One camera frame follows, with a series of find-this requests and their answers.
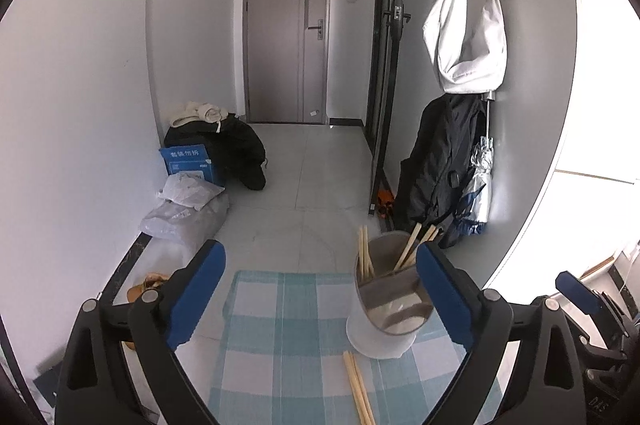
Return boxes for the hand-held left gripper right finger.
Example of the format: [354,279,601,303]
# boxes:
[414,241,587,425]

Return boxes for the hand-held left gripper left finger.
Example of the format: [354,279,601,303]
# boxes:
[54,239,228,425]

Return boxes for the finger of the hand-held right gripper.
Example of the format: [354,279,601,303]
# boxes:
[555,271,634,337]

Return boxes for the wooden chopstick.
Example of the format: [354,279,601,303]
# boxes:
[400,226,442,270]
[342,351,371,425]
[362,226,376,280]
[348,351,377,425]
[357,227,370,282]
[393,223,424,272]

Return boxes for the white utensil holder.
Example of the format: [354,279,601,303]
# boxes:
[345,230,437,359]

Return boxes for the grey parcel bag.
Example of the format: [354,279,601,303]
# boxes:
[139,194,231,247]

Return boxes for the white parcel bag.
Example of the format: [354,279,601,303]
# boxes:
[156,172,227,212]

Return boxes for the teal checked tablecloth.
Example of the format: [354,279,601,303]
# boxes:
[206,270,502,425]

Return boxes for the orange tool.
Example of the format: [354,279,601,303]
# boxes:
[375,189,396,217]

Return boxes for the silver folded umbrella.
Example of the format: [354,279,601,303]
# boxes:
[459,92,497,227]

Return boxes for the black backpack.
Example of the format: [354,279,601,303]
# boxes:
[394,94,489,250]

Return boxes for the blue cardboard box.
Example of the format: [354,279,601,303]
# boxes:
[159,144,227,186]

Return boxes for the black jacket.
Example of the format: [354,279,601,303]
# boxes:
[164,112,269,191]

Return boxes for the dark cardboard box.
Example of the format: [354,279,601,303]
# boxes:
[33,367,65,408]

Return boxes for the cream garment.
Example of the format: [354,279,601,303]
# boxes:
[168,102,224,129]

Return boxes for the black framed glass door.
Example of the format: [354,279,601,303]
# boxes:
[364,0,414,217]

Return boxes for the grey door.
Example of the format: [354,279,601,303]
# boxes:
[243,0,334,125]

